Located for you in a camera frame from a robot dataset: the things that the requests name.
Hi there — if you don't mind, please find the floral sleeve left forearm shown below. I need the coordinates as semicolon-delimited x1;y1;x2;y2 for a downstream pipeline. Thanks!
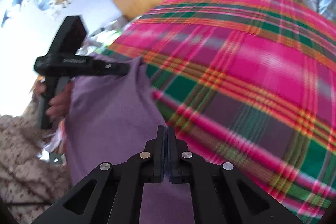
0;97;73;224

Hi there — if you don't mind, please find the purple fleece garment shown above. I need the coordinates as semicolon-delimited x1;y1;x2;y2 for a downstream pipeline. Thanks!
65;55;194;223

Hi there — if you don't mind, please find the glass top side table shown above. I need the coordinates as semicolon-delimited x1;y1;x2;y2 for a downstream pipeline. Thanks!
76;16;130;56

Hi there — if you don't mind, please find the pink plaid tablecloth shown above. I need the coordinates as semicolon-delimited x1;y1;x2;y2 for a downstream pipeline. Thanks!
104;0;335;223

